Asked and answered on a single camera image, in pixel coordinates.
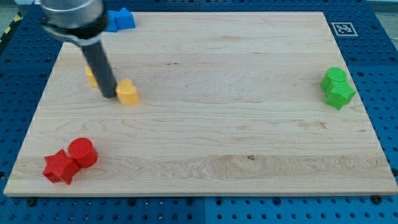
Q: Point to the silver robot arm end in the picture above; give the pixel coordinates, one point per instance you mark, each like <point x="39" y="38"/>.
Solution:
<point x="79" y="22"/>

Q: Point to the yellow hexagon block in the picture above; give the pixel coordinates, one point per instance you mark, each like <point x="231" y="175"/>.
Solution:
<point x="91" y="78"/>

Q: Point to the wooden board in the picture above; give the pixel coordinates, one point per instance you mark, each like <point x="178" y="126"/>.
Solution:
<point x="230" y="105"/>

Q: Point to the yellow heart block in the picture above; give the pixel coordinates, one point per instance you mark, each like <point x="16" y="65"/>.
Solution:
<point x="127" y="93"/>

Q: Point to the blue house-shaped block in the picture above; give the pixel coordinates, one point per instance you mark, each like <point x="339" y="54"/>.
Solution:
<point x="124" y="19"/>

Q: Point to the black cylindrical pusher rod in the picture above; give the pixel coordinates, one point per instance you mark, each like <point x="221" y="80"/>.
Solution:
<point x="101" y="69"/>

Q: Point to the blue cube block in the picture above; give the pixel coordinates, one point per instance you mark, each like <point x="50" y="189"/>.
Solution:
<point x="112" y="26"/>

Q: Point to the red cylinder block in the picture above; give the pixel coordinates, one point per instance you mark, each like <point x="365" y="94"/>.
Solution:
<point x="83" y="152"/>

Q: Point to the green cylinder block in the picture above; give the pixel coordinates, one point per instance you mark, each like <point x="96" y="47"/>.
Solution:
<point x="333" y="74"/>

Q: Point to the green star block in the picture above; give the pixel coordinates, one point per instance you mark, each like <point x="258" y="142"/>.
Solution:
<point x="339" y="94"/>

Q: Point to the red star block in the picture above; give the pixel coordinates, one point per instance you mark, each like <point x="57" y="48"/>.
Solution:
<point x="59" y="167"/>

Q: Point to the white fiducial marker tag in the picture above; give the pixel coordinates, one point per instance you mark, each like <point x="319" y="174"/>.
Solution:
<point x="344" y="29"/>

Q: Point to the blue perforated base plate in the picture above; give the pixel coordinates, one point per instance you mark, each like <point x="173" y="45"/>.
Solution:
<point x="27" y="58"/>

